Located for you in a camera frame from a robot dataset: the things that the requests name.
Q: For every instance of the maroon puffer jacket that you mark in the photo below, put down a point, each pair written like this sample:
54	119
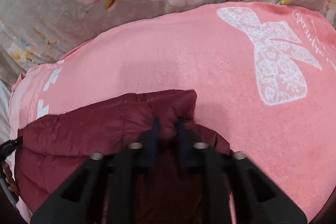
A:
78	129

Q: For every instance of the white curtain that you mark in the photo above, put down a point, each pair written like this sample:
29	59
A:
4	108

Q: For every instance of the grey floral blanket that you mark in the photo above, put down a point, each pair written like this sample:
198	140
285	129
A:
52	16

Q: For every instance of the pink bow-print blanket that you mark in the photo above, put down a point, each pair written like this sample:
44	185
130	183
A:
210	69

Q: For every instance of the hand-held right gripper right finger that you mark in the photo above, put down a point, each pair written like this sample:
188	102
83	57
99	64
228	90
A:
187	150

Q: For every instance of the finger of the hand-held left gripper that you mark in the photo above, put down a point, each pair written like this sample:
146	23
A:
10	145

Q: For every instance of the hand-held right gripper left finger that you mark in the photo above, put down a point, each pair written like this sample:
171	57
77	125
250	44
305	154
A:
147	150

